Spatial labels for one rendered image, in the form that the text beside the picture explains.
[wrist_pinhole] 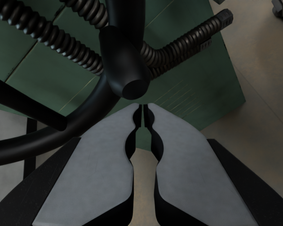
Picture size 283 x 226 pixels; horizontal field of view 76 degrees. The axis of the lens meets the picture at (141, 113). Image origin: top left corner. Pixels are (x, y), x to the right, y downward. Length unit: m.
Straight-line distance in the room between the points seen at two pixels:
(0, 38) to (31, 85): 0.10
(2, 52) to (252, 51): 0.89
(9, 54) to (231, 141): 0.76
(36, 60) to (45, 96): 0.09
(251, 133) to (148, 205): 0.55
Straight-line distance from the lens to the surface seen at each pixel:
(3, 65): 0.39
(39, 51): 0.37
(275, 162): 0.80
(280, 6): 1.00
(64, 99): 0.44
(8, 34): 0.36
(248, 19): 1.09
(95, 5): 0.20
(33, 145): 0.23
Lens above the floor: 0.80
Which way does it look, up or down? 49 degrees down
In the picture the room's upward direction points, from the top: 61 degrees counter-clockwise
